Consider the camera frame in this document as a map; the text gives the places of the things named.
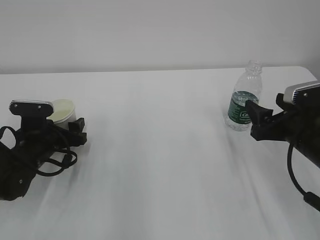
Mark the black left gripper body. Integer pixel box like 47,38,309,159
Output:
14,117,87,165

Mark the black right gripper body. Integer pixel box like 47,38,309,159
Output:
250,111,300,143

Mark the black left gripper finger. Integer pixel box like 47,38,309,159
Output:
68,117,86,137

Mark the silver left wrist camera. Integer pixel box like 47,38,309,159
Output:
9,100,54,118

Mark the white paper cup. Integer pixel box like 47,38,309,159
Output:
47,99,76,130

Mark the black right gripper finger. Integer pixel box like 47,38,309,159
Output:
245,100,273,125
275,93,292,112

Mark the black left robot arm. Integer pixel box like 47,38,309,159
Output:
0,117,87,201

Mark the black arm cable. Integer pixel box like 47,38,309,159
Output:
0,122,78,177
286,142,320,212

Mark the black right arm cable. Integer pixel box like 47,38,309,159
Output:
286,142,320,212

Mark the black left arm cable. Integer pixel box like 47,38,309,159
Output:
0,122,78,177

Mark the clear water bottle green label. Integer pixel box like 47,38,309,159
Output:
224,60,263,132

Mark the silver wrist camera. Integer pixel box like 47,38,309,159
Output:
283,80,320,105
9,100,54,118

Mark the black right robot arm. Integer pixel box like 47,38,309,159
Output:
245,81,320,167

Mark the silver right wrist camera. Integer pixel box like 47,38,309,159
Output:
283,80,320,105

